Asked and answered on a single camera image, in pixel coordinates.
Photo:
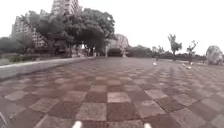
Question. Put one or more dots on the white shell canopy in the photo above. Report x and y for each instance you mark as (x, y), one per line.
(117, 42)

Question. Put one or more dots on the red and grey chequered paving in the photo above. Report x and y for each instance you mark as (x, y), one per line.
(113, 86)

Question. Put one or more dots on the group of large trees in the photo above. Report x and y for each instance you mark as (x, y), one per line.
(73, 31)

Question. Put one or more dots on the thin tree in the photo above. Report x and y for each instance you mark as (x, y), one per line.
(191, 50)
(174, 45)

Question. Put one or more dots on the robot's own part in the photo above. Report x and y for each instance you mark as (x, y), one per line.
(147, 125)
(77, 124)

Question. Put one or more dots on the tall apartment buildings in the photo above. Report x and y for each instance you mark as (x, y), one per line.
(63, 6)

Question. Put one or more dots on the round pale sculpture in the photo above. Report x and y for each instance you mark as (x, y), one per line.
(214, 55)

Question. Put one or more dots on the low grey wall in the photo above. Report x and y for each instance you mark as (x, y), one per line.
(30, 66)

